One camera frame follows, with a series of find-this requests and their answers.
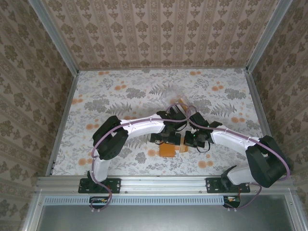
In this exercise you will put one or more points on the orange leather card holder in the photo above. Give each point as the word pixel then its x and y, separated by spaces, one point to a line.
pixel 167 151

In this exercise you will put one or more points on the clear acrylic card stand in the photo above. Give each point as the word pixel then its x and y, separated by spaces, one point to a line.
pixel 172 92

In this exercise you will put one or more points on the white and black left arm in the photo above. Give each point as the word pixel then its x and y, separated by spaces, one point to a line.
pixel 139 128

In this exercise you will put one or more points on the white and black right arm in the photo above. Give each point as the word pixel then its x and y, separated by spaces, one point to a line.
pixel 231 139

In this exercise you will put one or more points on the orange card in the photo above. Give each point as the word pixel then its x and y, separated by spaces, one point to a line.
pixel 184 103

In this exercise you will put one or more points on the floral patterned table sheet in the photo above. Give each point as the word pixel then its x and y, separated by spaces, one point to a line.
pixel 108 96

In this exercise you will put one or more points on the black controller board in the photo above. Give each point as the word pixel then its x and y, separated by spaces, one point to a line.
pixel 232 201
pixel 98 201

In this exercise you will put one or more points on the grey metal panel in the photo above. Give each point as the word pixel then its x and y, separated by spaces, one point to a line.
pixel 156 219

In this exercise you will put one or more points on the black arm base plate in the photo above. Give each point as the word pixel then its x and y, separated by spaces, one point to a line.
pixel 213 185
pixel 115 185

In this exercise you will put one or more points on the aluminium frame rail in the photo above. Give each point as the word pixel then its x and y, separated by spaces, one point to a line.
pixel 163 184

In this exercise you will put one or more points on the aluminium frame bar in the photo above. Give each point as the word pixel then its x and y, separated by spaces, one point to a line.
pixel 31 211
pixel 161 69
pixel 257 96
pixel 69 96
pixel 294 211

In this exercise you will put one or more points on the aluminium frame post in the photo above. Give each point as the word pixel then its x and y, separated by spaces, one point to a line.
pixel 267 36
pixel 57 38

